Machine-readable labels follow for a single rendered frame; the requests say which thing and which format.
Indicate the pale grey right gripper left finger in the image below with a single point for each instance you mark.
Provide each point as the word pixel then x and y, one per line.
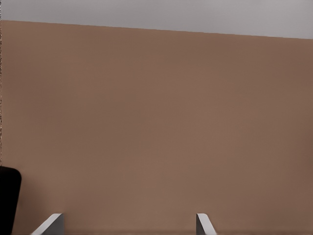
pixel 52 225

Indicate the black rounded object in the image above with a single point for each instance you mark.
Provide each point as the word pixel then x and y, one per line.
pixel 8 198

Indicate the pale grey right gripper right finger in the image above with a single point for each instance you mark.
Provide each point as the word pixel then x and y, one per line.
pixel 204 225

